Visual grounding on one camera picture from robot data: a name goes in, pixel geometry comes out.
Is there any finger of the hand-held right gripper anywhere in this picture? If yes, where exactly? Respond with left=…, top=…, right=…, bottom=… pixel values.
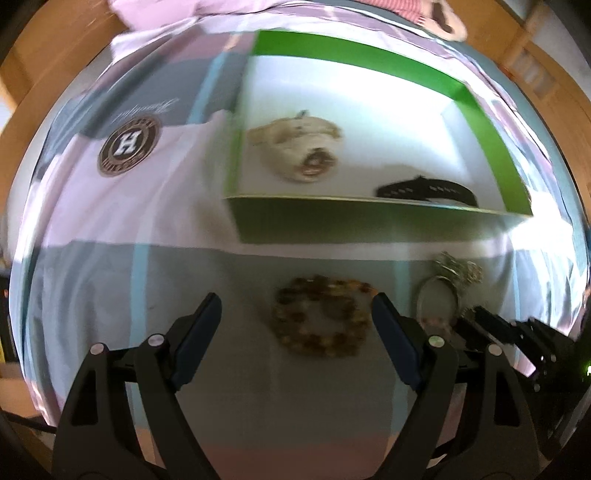
left=471, top=306, right=550, bottom=365
left=455, top=318, right=539, bottom=386

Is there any silver bangle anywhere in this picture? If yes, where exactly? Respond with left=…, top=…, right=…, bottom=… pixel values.
left=416, top=276, right=460, bottom=330

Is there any black wristwatch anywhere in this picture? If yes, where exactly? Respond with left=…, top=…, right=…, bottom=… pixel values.
left=376, top=176, right=478, bottom=208

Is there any black cable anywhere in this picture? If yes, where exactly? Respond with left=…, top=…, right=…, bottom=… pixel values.
left=0, top=410, right=57, bottom=433

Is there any brown bead bracelet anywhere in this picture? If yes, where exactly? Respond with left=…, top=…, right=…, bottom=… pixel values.
left=271, top=275, right=377, bottom=358

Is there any pale pink bead bracelet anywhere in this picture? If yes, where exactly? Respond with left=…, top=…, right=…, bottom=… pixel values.
left=433, top=251, right=485, bottom=291

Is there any pink duvet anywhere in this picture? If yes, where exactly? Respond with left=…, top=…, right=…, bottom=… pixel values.
left=111, top=0, right=416, bottom=31

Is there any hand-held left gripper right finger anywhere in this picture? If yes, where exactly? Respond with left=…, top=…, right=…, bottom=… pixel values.
left=372, top=292, right=541, bottom=480

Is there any wooden cabinet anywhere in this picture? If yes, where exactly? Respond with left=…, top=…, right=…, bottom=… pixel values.
left=503, top=0, right=591, bottom=153

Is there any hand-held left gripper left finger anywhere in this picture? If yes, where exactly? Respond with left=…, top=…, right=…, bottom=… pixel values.
left=52, top=292, right=222, bottom=480

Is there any green cardboard box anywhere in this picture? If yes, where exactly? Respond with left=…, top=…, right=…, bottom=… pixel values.
left=223, top=30, right=534, bottom=245

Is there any patchwork printed bed sheet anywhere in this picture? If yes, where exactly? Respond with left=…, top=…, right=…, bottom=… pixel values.
left=9, top=4, right=591, bottom=480

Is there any striped plush item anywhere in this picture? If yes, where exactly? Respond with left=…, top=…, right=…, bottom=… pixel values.
left=369, top=0, right=468, bottom=41

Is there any cream white wristwatch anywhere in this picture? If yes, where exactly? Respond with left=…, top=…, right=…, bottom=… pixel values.
left=247, top=113, right=343, bottom=184

